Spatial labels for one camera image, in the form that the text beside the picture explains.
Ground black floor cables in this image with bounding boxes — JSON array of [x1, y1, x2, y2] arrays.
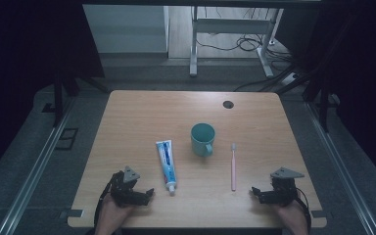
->
[[196, 6, 295, 71]]

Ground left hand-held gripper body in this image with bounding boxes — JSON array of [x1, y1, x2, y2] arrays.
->
[[110, 165, 148, 208]]

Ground person's left hand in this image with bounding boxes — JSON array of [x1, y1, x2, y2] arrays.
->
[[93, 195, 135, 235]]

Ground aluminium floor rail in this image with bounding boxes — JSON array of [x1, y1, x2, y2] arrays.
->
[[305, 101, 373, 235], [0, 97, 76, 235]]

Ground pink toothbrush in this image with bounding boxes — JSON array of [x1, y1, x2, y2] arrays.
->
[[230, 142, 238, 193]]

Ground white cabinet panel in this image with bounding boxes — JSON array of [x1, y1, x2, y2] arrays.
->
[[82, 4, 170, 55]]

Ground person's right hand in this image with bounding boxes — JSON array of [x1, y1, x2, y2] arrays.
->
[[275, 199, 310, 235]]

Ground teal cup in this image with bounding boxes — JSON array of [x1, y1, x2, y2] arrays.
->
[[190, 122, 216, 159]]

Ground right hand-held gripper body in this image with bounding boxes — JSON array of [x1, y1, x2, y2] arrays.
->
[[260, 166, 306, 208]]

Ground white blue toothpaste tube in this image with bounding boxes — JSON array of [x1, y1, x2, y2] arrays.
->
[[155, 139, 178, 197]]

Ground black metal stand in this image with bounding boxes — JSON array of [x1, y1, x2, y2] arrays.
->
[[52, 70, 111, 128], [275, 70, 332, 133]]

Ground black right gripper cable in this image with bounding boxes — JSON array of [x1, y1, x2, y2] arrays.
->
[[294, 187, 312, 233]]

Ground white metal desk frame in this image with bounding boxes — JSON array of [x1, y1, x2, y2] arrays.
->
[[189, 5, 285, 78]]

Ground white power strip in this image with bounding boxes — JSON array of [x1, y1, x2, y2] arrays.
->
[[280, 71, 300, 87]]

